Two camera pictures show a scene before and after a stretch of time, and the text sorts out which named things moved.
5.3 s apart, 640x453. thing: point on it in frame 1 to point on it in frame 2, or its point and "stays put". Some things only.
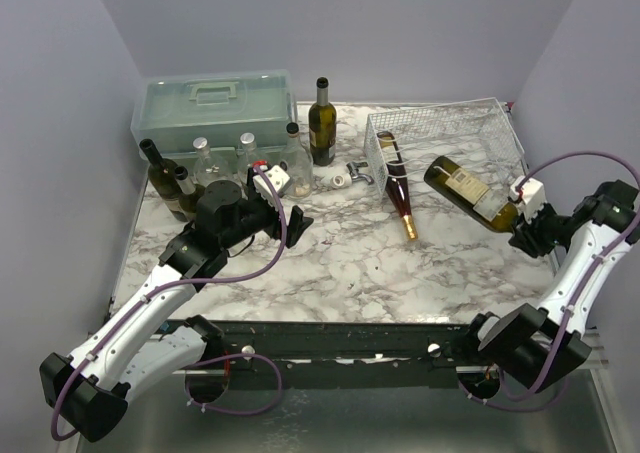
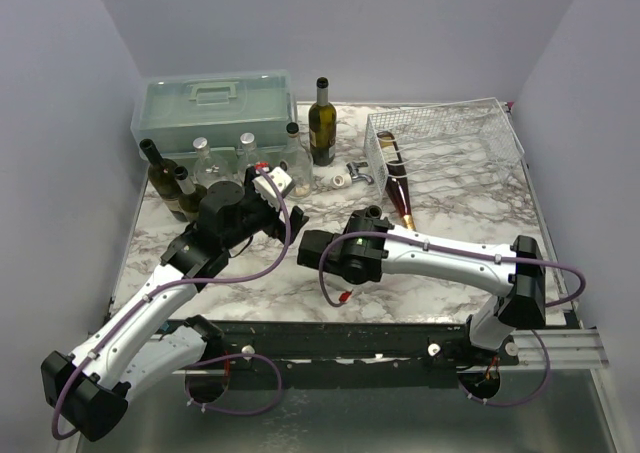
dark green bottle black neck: (162, 174) stays put
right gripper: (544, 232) to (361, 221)
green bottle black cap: (487, 204) to (374, 212)
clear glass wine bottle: (299, 165) stays put
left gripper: (298, 223) stays put
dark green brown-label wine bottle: (322, 123) stays put
